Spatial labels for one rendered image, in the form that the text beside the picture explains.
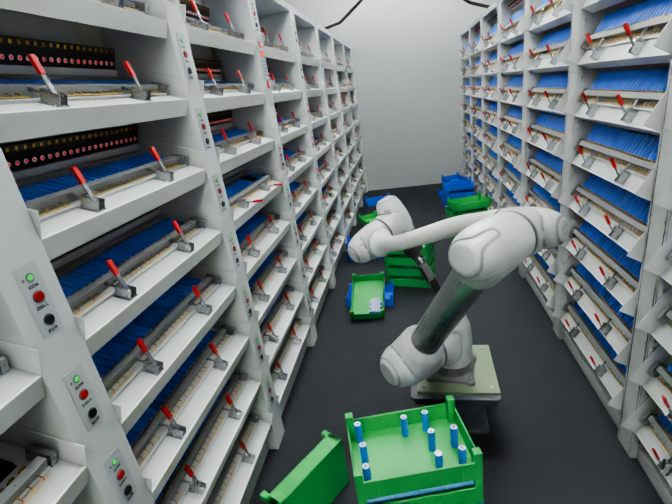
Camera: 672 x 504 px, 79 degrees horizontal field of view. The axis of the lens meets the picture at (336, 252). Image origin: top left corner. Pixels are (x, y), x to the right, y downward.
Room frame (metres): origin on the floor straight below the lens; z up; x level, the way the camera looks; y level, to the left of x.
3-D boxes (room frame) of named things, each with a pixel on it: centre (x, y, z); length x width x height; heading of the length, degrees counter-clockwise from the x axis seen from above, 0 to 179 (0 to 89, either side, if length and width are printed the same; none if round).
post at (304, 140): (2.69, 0.14, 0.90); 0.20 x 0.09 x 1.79; 78
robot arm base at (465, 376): (1.33, -0.39, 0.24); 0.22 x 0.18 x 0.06; 158
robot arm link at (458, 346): (1.31, -0.38, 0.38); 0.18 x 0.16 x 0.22; 120
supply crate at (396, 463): (0.78, -0.11, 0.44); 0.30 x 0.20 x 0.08; 92
